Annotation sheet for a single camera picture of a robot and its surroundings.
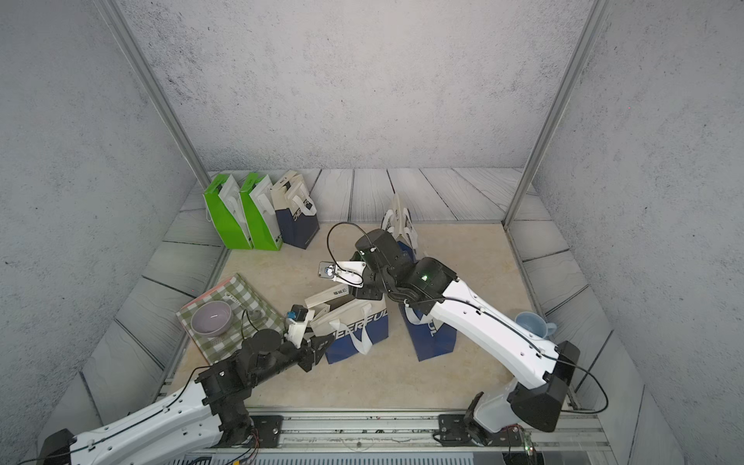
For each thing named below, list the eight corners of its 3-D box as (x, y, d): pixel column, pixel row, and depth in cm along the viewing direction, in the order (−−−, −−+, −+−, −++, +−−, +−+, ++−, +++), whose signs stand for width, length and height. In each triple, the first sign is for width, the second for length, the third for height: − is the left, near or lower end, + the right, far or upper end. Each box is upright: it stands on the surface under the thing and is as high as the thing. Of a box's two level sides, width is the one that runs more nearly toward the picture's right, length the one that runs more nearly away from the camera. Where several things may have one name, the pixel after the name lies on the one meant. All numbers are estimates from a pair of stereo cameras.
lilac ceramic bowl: (192, 339, 90) (184, 332, 86) (206, 308, 96) (198, 300, 93) (230, 339, 89) (224, 332, 86) (241, 308, 96) (235, 300, 93)
